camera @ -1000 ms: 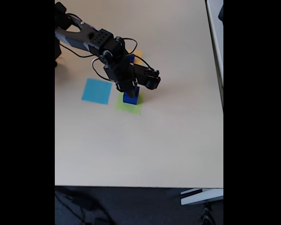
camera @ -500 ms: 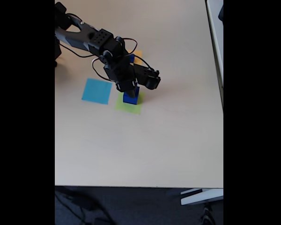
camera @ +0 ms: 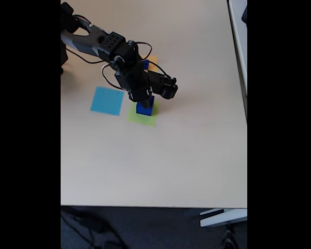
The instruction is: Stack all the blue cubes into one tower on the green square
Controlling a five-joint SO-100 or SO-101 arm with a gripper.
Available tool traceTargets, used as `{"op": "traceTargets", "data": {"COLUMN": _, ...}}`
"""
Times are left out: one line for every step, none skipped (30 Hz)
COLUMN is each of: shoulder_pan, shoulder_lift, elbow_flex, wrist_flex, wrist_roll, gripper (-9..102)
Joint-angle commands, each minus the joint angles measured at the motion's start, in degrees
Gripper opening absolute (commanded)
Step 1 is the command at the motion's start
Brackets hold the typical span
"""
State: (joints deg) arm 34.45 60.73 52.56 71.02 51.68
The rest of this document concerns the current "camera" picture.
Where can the dark object on adjacent table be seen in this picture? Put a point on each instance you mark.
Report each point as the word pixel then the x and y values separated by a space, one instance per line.
pixel 245 14

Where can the white table foot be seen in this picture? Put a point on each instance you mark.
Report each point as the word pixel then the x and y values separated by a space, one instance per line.
pixel 223 218

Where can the green paper square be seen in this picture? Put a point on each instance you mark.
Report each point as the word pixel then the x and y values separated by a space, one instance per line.
pixel 142 119

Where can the large blue cube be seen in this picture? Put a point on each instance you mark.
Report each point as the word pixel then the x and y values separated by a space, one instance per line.
pixel 143 110

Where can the orange paper square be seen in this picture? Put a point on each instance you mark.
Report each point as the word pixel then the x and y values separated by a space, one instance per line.
pixel 153 63

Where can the light blue paper square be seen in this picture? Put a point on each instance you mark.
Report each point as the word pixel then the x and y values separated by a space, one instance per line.
pixel 106 101

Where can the mid-small blue cube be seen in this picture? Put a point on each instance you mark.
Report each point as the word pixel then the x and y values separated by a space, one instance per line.
pixel 146 64

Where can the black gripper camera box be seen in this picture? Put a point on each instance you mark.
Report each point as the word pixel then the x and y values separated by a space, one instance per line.
pixel 163 86

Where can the medium blue cube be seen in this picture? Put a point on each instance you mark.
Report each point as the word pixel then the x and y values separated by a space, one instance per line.
pixel 151 99

